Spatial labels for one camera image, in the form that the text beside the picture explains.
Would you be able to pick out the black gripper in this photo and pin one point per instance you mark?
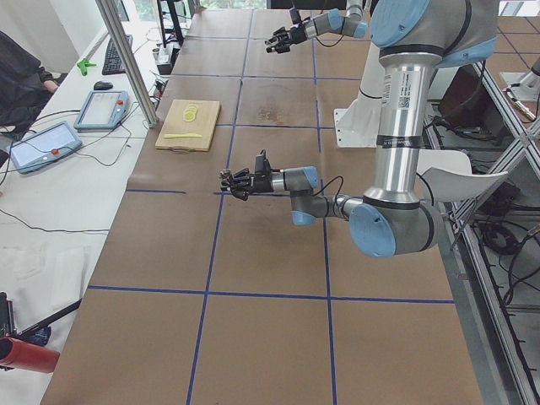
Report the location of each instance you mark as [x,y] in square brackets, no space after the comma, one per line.
[296,35]
[262,183]

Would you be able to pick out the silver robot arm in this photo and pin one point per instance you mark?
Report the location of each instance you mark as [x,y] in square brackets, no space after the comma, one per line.
[415,38]
[351,25]

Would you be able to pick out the wooden cutting board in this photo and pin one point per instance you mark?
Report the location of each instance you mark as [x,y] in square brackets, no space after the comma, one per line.
[207,116]

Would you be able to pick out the front lemon slice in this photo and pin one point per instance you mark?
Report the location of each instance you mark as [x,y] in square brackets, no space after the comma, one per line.
[189,118]

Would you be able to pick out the yellow plastic knife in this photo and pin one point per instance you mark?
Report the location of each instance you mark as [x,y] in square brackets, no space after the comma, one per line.
[182,135]

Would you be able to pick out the black computer box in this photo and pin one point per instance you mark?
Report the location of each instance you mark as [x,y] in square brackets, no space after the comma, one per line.
[165,57]

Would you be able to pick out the far blue teach pendant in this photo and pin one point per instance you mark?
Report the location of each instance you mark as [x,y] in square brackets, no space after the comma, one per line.
[102,111]

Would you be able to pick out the blue teach pendant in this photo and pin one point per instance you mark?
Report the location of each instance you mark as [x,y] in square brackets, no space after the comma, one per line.
[102,111]
[44,148]

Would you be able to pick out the black keyboard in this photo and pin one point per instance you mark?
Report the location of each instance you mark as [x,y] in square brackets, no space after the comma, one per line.
[112,63]

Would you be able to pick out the black computer mouse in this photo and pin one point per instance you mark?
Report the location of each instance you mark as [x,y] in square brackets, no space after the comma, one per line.
[102,86]

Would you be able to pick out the near blue teach pendant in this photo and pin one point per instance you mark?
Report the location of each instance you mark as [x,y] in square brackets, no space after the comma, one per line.
[44,148]

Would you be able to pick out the green plastic clamp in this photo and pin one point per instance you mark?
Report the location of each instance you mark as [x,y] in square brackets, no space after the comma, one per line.
[84,65]

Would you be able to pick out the white plastic chair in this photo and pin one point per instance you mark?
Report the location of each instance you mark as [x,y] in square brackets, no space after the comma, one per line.
[450,177]

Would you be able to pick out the person in black hoodie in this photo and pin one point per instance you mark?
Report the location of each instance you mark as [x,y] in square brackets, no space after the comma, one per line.
[26,87]

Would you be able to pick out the red thermos bottle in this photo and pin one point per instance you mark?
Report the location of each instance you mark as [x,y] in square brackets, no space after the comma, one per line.
[18,354]

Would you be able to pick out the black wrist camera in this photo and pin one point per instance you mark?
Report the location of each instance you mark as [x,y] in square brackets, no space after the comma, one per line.
[262,165]
[294,14]

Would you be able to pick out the white camera mast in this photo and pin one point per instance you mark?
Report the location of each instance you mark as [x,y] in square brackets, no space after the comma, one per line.
[358,125]

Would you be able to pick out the aluminium frame post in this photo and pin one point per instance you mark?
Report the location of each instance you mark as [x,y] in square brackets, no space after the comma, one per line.
[114,26]

